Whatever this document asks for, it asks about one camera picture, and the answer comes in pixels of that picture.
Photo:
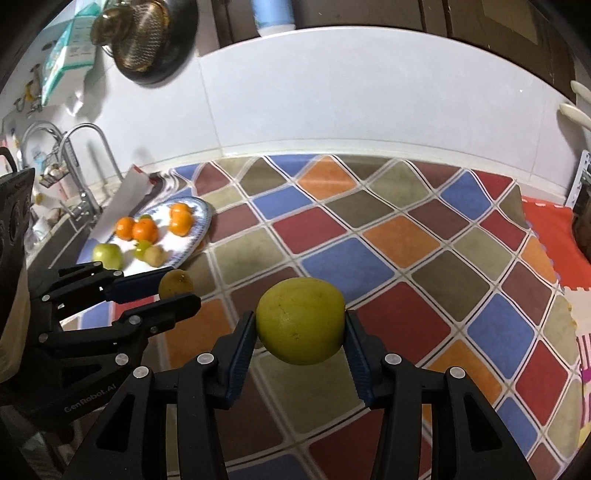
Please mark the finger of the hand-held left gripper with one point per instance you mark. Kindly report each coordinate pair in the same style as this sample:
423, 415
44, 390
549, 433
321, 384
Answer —
138, 284
171, 309

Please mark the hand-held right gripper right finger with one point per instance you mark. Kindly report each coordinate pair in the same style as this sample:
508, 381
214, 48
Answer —
360, 364

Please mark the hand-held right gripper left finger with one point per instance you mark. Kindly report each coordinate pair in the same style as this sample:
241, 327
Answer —
238, 369

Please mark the small yellow-brown kiwi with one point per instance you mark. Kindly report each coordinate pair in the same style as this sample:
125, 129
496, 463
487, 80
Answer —
178, 284
155, 255

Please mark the small light green grape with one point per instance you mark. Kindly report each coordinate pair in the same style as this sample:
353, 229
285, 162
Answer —
142, 247

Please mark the blue rimmed white plate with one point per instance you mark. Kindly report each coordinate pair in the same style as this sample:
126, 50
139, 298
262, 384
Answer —
175, 249

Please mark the large orange tangerine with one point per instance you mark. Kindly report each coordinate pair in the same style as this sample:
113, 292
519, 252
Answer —
144, 230

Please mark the large yellow-green apple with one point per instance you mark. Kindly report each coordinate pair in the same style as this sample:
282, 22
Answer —
300, 323

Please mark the person's left forearm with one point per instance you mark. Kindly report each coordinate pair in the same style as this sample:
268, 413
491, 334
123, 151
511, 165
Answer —
11, 332

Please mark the steel kitchen sink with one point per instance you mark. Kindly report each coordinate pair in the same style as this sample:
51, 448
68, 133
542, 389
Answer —
60, 240

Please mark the colourful checkered tablecloth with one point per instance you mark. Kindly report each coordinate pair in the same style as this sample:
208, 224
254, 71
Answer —
415, 277

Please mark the tall chrome spring faucet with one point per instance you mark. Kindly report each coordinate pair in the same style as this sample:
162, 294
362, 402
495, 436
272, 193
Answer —
78, 180

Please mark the chrome gooseneck faucet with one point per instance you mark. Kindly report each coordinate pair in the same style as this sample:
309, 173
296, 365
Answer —
111, 154

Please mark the white foam mat tile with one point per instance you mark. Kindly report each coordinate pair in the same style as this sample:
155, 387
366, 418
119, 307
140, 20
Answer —
579, 314

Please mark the red foam mat tile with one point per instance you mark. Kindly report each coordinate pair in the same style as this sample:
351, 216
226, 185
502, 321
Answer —
549, 240

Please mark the tissue paper package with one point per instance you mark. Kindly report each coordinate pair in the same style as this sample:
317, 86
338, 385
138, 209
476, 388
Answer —
64, 60

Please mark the black frying pan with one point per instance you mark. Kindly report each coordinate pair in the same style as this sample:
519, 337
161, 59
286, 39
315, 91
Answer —
175, 50

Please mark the golden metal strainer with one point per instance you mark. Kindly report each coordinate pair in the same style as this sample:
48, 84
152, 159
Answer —
138, 32

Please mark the small metal strainer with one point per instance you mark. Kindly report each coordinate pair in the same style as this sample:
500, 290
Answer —
108, 25

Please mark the dark brown jar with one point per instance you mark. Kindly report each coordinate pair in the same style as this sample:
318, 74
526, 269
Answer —
582, 226

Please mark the white plastic rack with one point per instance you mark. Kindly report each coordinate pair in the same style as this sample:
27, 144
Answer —
581, 170

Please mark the white blue pump bottle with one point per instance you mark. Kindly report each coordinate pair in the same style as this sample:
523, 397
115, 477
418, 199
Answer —
272, 18

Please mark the dark wooden cabinet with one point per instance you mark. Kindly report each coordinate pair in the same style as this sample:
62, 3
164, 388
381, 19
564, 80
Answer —
415, 18

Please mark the metal wall hooks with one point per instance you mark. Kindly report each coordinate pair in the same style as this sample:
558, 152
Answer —
32, 87

